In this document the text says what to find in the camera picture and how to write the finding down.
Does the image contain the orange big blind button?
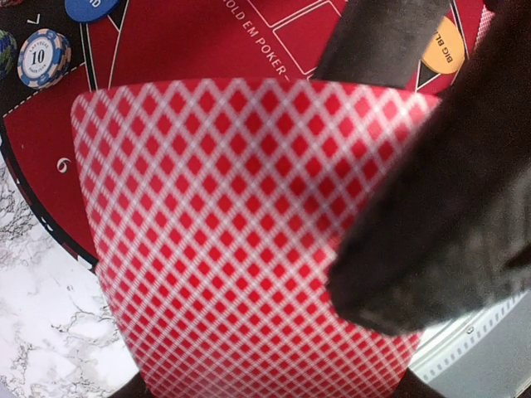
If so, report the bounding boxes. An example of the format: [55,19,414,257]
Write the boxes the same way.
[421,17,465,75]

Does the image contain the round red black poker mat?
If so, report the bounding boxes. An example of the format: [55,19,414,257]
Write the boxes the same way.
[0,0,499,270]

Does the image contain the front aluminium rail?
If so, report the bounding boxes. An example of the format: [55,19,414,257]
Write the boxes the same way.
[409,292,530,397]

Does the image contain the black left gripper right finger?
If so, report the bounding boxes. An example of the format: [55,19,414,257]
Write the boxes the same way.
[393,369,443,398]

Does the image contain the blue chips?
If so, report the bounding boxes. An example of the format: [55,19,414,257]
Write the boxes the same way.
[17,28,72,90]

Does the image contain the green chips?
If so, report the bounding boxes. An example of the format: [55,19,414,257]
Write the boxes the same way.
[0,30,18,80]

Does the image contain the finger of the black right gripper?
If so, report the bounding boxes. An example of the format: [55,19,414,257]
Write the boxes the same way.
[327,1,530,336]
[313,0,450,89]

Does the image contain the blue small blind button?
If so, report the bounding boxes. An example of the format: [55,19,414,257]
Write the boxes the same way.
[64,0,119,23]

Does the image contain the red playing card deck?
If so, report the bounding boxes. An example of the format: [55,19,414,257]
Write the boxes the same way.
[71,79,438,397]

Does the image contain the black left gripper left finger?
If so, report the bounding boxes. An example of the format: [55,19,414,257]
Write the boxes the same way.
[111,373,145,398]

